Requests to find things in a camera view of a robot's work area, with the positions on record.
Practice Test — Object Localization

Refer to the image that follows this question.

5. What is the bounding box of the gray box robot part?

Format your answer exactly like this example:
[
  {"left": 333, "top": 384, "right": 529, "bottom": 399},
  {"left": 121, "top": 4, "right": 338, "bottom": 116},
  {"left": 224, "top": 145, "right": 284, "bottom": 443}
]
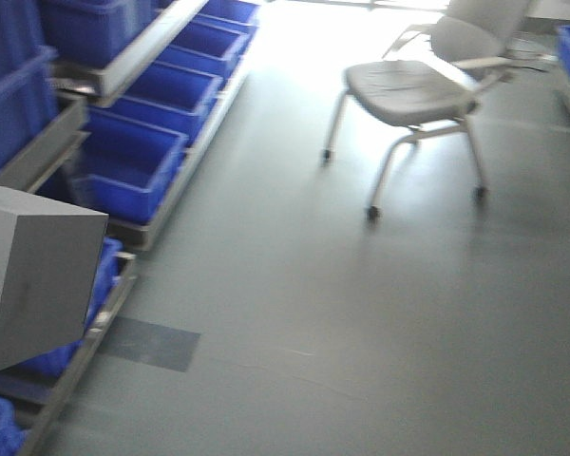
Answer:
[{"left": 0, "top": 186, "right": 107, "bottom": 371}]

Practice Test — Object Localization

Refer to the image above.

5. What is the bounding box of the gray office chair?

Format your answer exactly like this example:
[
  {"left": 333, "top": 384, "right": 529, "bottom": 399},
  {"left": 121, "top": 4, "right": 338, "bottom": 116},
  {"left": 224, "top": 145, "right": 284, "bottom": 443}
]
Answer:
[{"left": 322, "top": 1, "right": 532, "bottom": 220}]

